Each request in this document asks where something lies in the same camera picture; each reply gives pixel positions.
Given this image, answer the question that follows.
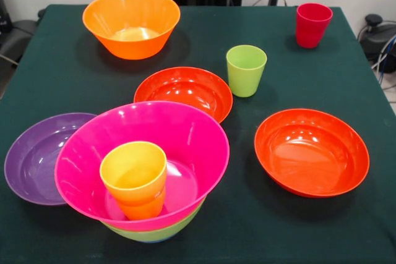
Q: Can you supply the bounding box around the dark green tablecloth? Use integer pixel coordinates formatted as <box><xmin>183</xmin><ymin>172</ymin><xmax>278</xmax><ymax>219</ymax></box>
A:
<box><xmin>0</xmin><ymin>3</ymin><xmax>396</xmax><ymax>264</ymax></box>

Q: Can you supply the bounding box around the green plastic bowl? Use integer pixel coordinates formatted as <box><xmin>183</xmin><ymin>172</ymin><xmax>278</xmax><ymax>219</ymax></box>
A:
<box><xmin>101</xmin><ymin>197</ymin><xmax>207</xmax><ymax>243</ymax></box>

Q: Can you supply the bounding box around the orange plastic bowl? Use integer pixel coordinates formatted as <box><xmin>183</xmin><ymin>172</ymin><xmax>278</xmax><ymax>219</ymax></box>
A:
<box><xmin>82</xmin><ymin>0</ymin><xmax>181</xmax><ymax>61</ymax></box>

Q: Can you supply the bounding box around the pink plastic bowl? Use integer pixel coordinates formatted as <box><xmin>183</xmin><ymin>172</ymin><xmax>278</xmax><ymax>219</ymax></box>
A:
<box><xmin>54</xmin><ymin>101</ymin><xmax>231</xmax><ymax>232</ymax></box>

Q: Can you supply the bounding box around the red plastic cup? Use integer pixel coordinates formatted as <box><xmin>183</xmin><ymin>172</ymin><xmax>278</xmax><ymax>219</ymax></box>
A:
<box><xmin>295</xmin><ymin>2</ymin><xmax>334</xmax><ymax>49</ymax></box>

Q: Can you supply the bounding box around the yellow plastic cup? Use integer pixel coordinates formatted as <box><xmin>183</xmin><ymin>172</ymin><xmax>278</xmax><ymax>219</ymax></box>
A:
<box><xmin>99</xmin><ymin>140</ymin><xmax>168</xmax><ymax>221</ymax></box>

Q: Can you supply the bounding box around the red plastic bowl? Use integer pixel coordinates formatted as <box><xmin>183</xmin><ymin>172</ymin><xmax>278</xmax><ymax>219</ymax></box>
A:
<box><xmin>133</xmin><ymin>66</ymin><xmax>234</xmax><ymax>125</ymax></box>
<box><xmin>254</xmin><ymin>108</ymin><xmax>371</xmax><ymax>198</ymax></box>

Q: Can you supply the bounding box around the purple plastic bowl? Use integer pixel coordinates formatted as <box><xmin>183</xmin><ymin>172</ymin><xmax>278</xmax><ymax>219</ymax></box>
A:
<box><xmin>4</xmin><ymin>112</ymin><xmax>98</xmax><ymax>207</ymax></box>

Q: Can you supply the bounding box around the green plastic cup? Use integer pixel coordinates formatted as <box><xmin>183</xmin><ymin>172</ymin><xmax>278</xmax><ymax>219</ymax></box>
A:
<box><xmin>225</xmin><ymin>45</ymin><xmax>269</xmax><ymax>98</ymax></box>

